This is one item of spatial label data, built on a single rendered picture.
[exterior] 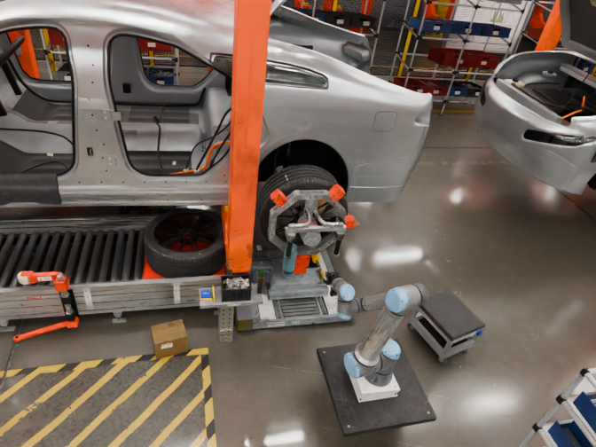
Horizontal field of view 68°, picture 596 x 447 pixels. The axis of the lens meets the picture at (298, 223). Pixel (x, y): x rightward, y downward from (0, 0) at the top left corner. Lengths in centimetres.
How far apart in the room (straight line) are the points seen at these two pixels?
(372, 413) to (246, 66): 210
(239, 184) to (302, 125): 73
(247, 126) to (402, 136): 138
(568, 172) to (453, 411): 252
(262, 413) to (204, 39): 243
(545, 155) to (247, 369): 333
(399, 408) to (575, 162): 289
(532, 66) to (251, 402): 488
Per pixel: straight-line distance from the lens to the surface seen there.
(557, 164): 482
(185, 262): 335
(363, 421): 288
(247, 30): 238
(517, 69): 606
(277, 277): 362
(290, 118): 316
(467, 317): 363
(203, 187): 335
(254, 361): 336
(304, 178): 304
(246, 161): 266
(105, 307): 353
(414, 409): 302
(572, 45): 615
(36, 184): 350
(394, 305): 226
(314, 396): 325
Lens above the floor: 273
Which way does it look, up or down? 37 degrees down
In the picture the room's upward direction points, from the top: 9 degrees clockwise
